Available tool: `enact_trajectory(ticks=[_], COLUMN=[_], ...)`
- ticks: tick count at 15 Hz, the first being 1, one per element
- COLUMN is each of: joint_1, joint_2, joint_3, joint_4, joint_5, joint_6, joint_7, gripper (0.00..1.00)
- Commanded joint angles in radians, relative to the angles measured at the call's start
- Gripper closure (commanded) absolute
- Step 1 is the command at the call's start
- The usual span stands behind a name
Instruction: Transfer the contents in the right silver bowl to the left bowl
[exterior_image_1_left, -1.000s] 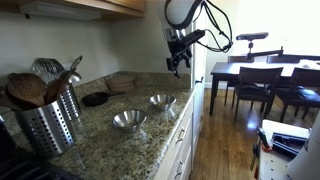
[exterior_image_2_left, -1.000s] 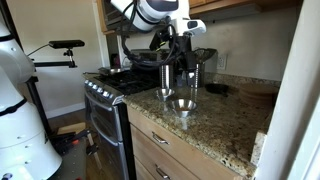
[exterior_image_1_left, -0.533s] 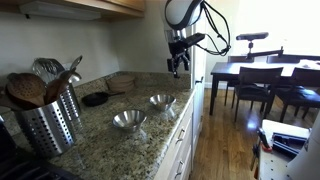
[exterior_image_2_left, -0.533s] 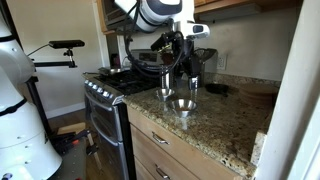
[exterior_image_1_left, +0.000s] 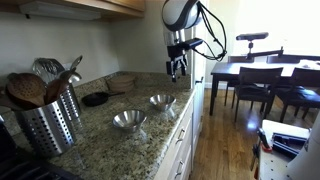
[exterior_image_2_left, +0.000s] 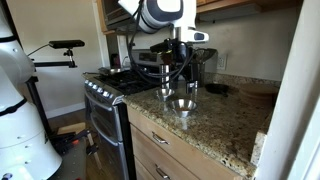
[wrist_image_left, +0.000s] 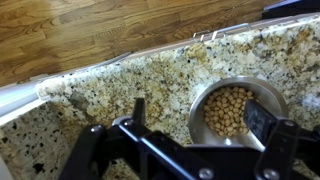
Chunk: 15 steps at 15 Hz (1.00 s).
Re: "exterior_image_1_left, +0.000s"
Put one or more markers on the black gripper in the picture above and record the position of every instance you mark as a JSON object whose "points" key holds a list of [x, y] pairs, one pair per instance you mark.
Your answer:
{"points": [[176, 53]]}

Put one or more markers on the silver bowl holding food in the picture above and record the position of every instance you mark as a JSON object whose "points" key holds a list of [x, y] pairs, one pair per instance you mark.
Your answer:
{"points": [[162, 99]]}

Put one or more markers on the brown food pieces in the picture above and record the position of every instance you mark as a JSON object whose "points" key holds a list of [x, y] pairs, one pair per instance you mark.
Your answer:
{"points": [[162, 104]]}

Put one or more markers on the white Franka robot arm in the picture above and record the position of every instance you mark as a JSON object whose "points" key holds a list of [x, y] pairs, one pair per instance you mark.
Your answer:
{"points": [[180, 13]]}

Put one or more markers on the empty silver bowl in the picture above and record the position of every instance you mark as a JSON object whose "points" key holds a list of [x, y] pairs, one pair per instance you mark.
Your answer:
{"points": [[129, 119]]}

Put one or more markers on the white tall cabinet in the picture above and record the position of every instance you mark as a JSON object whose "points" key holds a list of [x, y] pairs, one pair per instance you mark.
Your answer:
{"points": [[198, 100]]}

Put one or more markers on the dark wooden dining table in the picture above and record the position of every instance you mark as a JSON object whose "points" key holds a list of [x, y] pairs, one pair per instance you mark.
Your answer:
{"points": [[226, 68]]}

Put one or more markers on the dark dining chair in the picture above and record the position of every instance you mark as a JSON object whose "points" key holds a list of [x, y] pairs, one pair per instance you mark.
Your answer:
{"points": [[256, 83], [283, 59], [300, 93], [236, 59]]}

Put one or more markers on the kitchen base cabinet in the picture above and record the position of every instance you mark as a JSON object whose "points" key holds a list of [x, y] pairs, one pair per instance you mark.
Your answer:
{"points": [[181, 150]]}

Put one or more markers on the wooden upper cabinet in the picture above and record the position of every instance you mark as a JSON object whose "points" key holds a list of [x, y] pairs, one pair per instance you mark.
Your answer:
{"points": [[126, 5]]}

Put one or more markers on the black cast iron skillet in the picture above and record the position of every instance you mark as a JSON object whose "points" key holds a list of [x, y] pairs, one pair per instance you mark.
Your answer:
{"points": [[95, 99]]}

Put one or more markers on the metal spoon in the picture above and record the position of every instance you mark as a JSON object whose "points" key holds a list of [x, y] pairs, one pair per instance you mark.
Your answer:
{"points": [[76, 62]]}

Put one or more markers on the steel ladle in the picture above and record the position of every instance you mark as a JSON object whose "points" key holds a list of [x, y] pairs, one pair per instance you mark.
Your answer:
{"points": [[75, 77]]}

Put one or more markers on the black red clamp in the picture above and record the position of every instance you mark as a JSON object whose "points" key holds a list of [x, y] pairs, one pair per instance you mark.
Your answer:
{"points": [[263, 140]]}

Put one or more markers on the small perforated steel utensil holder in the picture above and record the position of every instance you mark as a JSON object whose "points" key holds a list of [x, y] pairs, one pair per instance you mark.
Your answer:
{"points": [[70, 103]]}

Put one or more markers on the black tool case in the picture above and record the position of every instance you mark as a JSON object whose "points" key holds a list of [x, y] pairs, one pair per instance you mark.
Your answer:
{"points": [[286, 143]]}

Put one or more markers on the under-cabinet light fixture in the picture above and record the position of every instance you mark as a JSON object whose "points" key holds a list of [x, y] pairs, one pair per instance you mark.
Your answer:
{"points": [[60, 10]]}

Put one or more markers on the white paper sheet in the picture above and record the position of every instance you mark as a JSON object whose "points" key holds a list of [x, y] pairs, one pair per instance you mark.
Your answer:
{"points": [[310, 64]]}

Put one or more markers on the robot cart table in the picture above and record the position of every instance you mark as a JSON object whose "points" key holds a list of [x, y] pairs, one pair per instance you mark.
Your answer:
{"points": [[276, 166]]}

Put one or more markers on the large perforated steel utensil holder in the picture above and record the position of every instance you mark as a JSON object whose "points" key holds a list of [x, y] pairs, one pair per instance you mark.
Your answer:
{"points": [[46, 130]]}

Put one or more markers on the wooden slotted spoon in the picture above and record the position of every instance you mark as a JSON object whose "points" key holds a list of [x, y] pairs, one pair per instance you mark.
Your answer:
{"points": [[26, 88]]}

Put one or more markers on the stainless gas stove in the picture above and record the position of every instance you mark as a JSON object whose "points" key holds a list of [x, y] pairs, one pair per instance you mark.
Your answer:
{"points": [[13, 163]]}

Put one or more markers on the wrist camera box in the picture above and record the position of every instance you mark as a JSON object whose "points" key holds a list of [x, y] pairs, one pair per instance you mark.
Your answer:
{"points": [[193, 43]]}

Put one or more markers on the black stereo camera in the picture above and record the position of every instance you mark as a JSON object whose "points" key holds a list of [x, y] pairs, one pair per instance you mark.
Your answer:
{"points": [[252, 36]]}

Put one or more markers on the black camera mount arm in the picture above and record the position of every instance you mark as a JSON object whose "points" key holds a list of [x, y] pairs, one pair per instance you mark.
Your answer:
{"points": [[263, 53]]}

